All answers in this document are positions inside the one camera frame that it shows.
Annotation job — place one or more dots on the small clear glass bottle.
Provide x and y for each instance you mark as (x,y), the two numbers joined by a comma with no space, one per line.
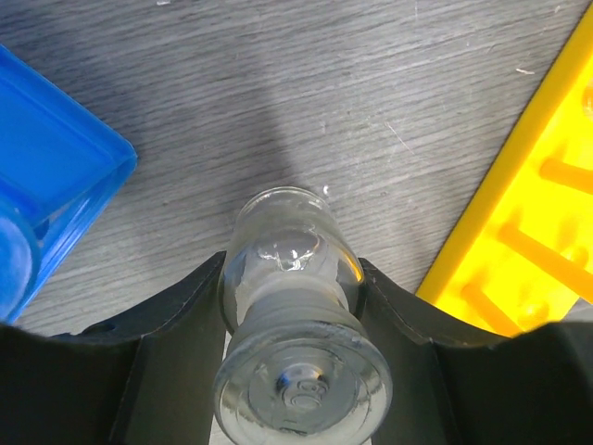
(299,368)

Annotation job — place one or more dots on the blue divided plastic bin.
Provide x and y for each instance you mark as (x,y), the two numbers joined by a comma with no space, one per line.
(60,164)

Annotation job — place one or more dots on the yellow test tube rack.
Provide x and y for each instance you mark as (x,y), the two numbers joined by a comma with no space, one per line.
(520,255)

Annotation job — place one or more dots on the clear glass beaker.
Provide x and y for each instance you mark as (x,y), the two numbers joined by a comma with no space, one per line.
(20,263)

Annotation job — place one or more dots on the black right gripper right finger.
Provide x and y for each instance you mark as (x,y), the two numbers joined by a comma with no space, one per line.
(454,383)

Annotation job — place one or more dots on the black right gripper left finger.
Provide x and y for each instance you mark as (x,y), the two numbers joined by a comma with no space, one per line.
(143,376)

